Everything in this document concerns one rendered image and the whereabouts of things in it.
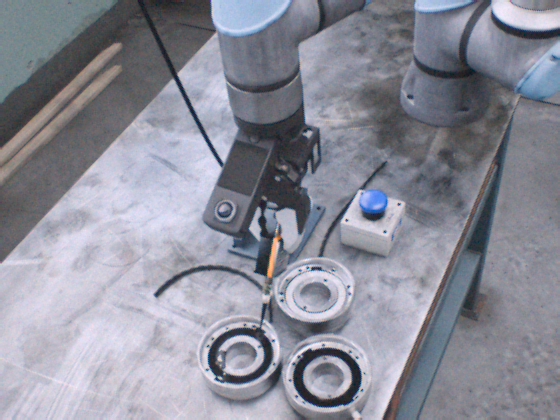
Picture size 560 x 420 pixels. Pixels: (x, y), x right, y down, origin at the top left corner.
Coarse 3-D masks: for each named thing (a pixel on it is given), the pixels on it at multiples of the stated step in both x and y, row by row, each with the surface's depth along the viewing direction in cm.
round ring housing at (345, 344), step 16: (320, 336) 89; (336, 336) 89; (352, 352) 88; (288, 368) 87; (320, 368) 88; (336, 368) 88; (368, 368) 85; (288, 384) 86; (304, 384) 86; (368, 384) 84; (288, 400) 86; (304, 416) 84; (320, 416) 83; (336, 416) 83
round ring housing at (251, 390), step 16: (224, 320) 92; (240, 320) 92; (256, 320) 92; (208, 336) 91; (240, 336) 91; (272, 336) 91; (240, 352) 92; (256, 352) 89; (208, 368) 88; (256, 368) 88; (272, 368) 86; (208, 384) 87; (224, 384) 85; (256, 384) 85; (272, 384) 87; (240, 400) 88
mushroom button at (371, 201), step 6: (366, 192) 100; (372, 192) 100; (378, 192) 100; (360, 198) 100; (366, 198) 99; (372, 198) 99; (378, 198) 99; (384, 198) 99; (360, 204) 99; (366, 204) 99; (372, 204) 99; (378, 204) 98; (384, 204) 99; (366, 210) 99; (372, 210) 98; (378, 210) 98
